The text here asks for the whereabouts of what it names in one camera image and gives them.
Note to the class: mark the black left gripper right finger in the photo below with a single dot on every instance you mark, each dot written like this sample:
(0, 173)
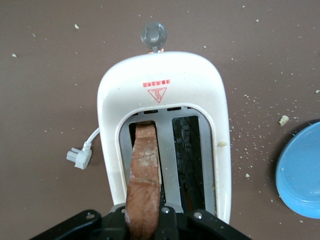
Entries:
(190, 225)

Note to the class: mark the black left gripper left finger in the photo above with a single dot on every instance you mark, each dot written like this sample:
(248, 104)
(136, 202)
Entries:
(95, 227)

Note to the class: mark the brown bread slice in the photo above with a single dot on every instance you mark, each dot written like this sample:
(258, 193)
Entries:
(145, 180)

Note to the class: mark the blue plate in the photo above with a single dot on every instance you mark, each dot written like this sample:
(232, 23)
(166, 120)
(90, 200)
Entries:
(302, 172)

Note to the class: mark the large bread crumb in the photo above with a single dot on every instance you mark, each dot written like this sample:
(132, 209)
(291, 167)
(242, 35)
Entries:
(283, 120)

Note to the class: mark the white two-slot toaster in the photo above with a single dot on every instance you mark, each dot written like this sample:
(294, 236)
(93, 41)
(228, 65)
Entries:
(175, 82)

